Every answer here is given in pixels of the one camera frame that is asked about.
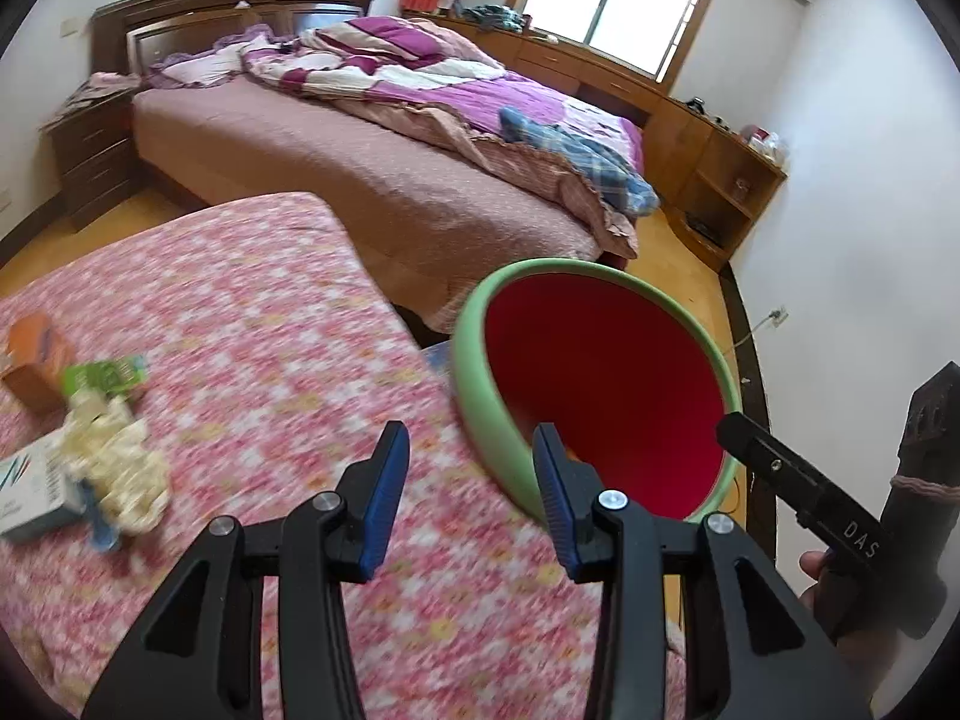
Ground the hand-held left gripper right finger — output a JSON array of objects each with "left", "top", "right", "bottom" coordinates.
[{"left": 531, "top": 424, "right": 875, "bottom": 720}]

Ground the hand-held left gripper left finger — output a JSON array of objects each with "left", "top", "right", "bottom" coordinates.
[{"left": 81, "top": 420, "right": 412, "bottom": 720}]

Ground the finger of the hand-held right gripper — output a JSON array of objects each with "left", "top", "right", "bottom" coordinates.
[{"left": 715, "top": 412, "right": 897, "bottom": 567}]

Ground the green rimmed red bin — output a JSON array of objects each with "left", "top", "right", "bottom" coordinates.
[{"left": 450, "top": 259, "right": 742, "bottom": 526}]

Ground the cream foam net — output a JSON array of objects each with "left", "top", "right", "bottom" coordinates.
[{"left": 60, "top": 390, "right": 170, "bottom": 537}]

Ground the small blue plastic item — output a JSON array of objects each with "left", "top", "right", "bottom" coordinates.
[{"left": 79, "top": 480, "right": 121, "bottom": 552}]

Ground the green packet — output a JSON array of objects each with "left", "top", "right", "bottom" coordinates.
[{"left": 61, "top": 356, "right": 149, "bottom": 395}]

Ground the white box with blue print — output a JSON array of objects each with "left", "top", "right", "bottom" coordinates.
[{"left": 0, "top": 435, "right": 83, "bottom": 545}]

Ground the orange cardboard box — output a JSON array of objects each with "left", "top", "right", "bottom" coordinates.
[{"left": 0, "top": 313, "right": 76, "bottom": 415}]

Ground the person's right hand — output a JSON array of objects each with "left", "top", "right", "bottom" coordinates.
[{"left": 799, "top": 549, "right": 908, "bottom": 720}]

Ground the bed with purple quilt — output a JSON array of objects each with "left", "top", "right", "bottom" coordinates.
[{"left": 131, "top": 75, "right": 646, "bottom": 331}]

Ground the blue plaid garment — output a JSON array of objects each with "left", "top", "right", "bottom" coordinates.
[{"left": 499, "top": 106, "right": 661, "bottom": 215}]

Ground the long wooden cabinet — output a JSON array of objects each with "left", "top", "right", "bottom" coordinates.
[{"left": 439, "top": 11, "right": 788, "bottom": 271}]

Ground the purple patchwork quilt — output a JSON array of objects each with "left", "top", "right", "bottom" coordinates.
[{"left": 240, "top": 15, "right": 661, "bottom": 256}]

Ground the dark wooden nightstand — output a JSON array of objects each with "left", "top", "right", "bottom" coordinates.
[{"left": 45, "top": 86, "right": 143, "bottom": 233}]

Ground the purple ruffled pillow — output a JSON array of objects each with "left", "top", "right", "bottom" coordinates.
[{"left": 146, "top": 26, "right": 275, "bottom": 91}]

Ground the blue green cloth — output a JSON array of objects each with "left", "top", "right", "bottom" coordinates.
[{"left": 461, "top": 4, "right": 526, "bottom": 35}]

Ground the pile of pale clothes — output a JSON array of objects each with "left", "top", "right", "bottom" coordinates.
[{"left": 41, "top": 71, "right": 143, "bottom": 128}]

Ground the wooden framed window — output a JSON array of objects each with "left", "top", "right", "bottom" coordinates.
[{"left": 506, "top": 0, "right": 727, "bottom": 83}]

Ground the dark wooden headboard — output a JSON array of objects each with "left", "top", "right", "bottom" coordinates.
[{"left": 90, "top": 0, "right": 378, "bottom": 76}]

